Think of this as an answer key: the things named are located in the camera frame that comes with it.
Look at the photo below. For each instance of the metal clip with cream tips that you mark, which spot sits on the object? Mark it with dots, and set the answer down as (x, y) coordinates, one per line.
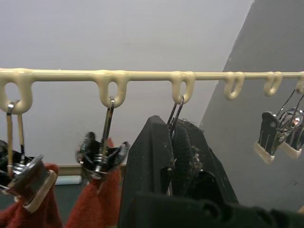
(104, 154)
(273, 135)
(35, 175)
(177, 111)

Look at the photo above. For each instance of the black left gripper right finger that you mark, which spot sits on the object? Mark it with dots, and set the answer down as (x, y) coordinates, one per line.
(202, 180)

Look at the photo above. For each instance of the red sock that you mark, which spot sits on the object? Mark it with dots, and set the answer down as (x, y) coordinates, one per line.
(95, 204)
(47, 213)

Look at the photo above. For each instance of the brown wooden strip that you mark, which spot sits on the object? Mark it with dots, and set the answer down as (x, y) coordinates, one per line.
(69, 170)

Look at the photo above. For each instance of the cream clip hanger bar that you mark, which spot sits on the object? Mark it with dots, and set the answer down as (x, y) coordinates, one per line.
(71, 76)

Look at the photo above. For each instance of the pale blue flat object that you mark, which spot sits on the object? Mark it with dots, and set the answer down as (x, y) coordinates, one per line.
(69, 180)

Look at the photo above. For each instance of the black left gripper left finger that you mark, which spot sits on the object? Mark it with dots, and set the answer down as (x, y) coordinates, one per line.
(147, 152)

